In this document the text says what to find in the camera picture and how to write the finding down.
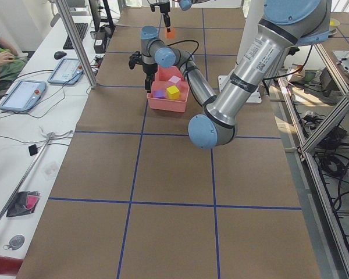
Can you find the orange foam block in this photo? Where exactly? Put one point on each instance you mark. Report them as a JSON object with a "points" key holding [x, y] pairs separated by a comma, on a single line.
{"points": [[170, 33]]}

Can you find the light pink foam block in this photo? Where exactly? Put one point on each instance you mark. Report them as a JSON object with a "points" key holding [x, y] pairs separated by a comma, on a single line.
{"points": [[175, 80]]}

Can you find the black computer mouse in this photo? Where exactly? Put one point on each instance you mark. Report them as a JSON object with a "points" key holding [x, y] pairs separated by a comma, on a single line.
{"points": [[59, 54]]}

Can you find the aluminium frame post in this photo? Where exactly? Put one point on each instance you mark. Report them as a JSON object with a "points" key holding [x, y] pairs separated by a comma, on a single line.
{"points": [[73, 34]]}

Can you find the person in green shirt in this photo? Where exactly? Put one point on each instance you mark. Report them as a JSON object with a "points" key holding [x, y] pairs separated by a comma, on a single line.
{"points": [[11, 64]]}

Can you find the pink plastic bin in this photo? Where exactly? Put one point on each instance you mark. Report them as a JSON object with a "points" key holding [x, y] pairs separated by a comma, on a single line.
{"points": [[161, 83]]}

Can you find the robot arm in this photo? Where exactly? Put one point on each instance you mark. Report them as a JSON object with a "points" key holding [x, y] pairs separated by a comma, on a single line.
{"points": [[186, 4], [283, 24]]}

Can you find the aluminium frame rail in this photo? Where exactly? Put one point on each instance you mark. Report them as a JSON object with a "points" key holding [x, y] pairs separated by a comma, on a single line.
{"points": [[318, 105]]}

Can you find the far teach pendant tablet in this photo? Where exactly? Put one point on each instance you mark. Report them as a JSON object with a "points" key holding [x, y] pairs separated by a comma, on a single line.
{"points": [[67, 72]]}

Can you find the pink and black pouch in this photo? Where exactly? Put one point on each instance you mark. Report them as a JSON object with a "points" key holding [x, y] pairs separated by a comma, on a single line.
{"points": [[24, 203]]}

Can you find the aluminium rod on desk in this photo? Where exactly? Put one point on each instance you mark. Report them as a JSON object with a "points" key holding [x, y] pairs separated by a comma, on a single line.
{"points": [[49, 136]]}

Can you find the black computer monitor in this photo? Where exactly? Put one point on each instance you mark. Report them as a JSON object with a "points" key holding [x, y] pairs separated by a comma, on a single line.
{"points": [[95, 9]]}

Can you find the purple foam block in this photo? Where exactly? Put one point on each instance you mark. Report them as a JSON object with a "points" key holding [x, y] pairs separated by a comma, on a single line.
{"points": [[159, 94]]}

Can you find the teach pendant tablet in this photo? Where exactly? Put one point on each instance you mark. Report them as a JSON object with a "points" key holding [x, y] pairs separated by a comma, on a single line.
{"points": [[24, 96], [67, 72]]}

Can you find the yellow foam block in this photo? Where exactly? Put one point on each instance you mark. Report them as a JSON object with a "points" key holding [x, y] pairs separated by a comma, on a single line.
{"points": [[172, 93]]}

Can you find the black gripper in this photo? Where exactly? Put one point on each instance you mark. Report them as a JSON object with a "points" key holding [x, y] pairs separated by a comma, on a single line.
{"points": [[148, 70], [164, 9]]}

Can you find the near teach pendant tablet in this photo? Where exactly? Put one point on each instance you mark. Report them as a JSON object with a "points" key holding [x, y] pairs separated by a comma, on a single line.
{"points": [[24, 96]]}

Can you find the black power supply box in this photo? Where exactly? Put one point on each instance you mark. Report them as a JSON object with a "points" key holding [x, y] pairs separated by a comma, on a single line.
{"points": [[100, 42]]}

